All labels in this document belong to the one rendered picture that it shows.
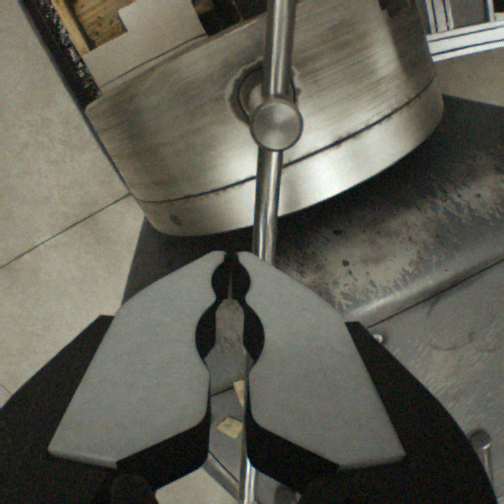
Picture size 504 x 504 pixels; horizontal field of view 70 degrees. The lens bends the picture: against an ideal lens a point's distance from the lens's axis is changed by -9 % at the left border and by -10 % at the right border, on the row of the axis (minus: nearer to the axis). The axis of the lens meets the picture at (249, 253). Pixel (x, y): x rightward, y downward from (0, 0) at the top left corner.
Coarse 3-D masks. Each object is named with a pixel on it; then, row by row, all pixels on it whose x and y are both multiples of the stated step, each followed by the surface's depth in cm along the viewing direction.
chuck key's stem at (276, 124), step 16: (256, 96) 17; (272, 96) 16; (256, 112) 15; (272, 112) 15; (288, 112) 15; (256, 128) 15; (272, 128) 15; (288, 128) 15; (272, 144) 16; (288, 144) 16
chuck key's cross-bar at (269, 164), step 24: (288, 0) 14; (288, 24) 15; (264, 48) 16; (288, 48) 15; (264, 72) 16; (288, 72) 16; (288, 96) 17; (264, 168) 18; (264, 192) 18; (264, 216) 19; (264, 240) 19; (240, 480) 24
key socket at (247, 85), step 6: (252, 72) 22; (258, 72) 22; (246, 78) 22; (252, 78) 22; (258, 78) 22; (240, 84) 23; (246, 84) 23; (252, 84) 23; (240, 90) 23; (246, 90) 23; (240, 96) 23; (246, 96) 23; (240, 102) 23; (246, 102) 23; (246, 108) 23
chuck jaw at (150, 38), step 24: (144, 0) 30; (168, 0) 30; (144, 24) 31; (168, 24) 31; (192, 24) 32; (96, 48) 30; (120, 48) 31; (144, 48) 31; (168, 48) 32; (96, 72) 31; (120, 72) 32
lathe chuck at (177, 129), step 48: (336, 0) 21; (192, 48) 22; (240, 48) 21; (336, 48) 22; (384, 48) 24; (144, 96) 24; (192, 96) 23; (336, 96) 23; (384, 96) 24; (144, 144) 27; (192, 144) 25; (240, 144) 24; (144, 192) 31; (192, 192) 28
